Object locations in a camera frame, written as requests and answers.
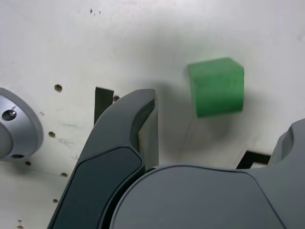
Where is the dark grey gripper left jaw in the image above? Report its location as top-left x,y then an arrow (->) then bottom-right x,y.
49,89 -> 160,229

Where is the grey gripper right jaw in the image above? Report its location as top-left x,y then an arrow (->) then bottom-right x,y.
109,118 -> 305,229

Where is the green cube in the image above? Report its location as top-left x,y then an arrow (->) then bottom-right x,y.
187,57 -> 245,118

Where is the black tape square outline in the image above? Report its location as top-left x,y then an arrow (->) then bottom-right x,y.
235,150 -> 272,170

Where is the black tape strip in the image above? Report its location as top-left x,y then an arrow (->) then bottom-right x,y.
94,86 -> 120,126

